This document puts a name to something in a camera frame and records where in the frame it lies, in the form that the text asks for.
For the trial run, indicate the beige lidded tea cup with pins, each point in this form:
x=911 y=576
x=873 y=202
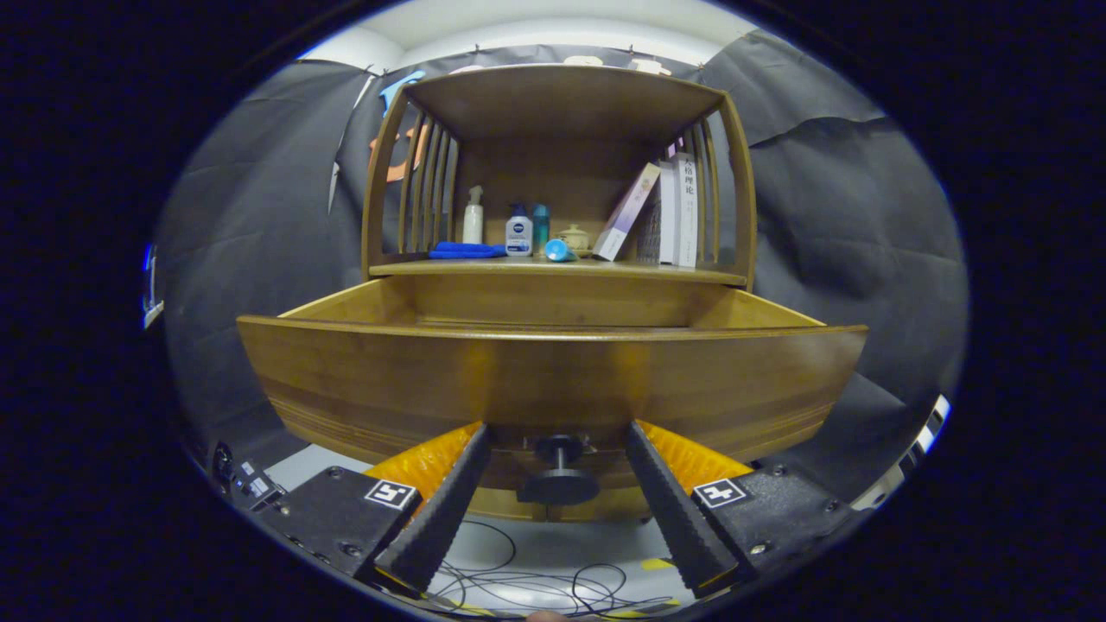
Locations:
x=576 y=239

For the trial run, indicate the wooden countertop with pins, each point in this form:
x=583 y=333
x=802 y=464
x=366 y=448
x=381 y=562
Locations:
x=605 y=271

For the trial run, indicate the teal clear bottle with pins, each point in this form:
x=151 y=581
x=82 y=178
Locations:
x=541 y=226

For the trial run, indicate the white bottle with blue cap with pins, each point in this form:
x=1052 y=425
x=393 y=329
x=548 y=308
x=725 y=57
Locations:
x=518 y=235

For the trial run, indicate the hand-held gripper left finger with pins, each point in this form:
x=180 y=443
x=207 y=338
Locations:
x=445 y=510

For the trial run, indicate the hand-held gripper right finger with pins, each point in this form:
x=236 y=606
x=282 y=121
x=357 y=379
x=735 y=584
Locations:
x=670 y=510

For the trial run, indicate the white pump bottle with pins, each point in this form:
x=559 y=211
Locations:
x=473 y=225

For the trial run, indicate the blue folded cloth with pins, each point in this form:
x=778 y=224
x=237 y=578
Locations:
x=467 y=251

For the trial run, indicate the black round drawer knob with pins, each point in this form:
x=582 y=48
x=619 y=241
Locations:
x=559 y=488

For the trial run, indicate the bright blue screen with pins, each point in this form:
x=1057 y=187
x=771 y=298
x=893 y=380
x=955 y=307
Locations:
x=151 y=285

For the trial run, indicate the black electronics box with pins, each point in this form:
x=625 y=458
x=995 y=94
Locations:
x=255 y=488

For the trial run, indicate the white book with patterned cover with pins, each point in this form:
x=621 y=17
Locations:
x=665 y=216

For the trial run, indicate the wooden drawer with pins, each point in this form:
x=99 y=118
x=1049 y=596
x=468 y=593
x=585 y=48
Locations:
x=389 y=380

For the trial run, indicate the purple cover book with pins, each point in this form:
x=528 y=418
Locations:
x=626 y=212

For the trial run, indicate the blue squeeze tube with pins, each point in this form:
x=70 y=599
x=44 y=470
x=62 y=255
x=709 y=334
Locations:
x=559 y=250

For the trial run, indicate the wooden cabinet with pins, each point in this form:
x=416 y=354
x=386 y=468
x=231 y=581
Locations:
x=562 y=104

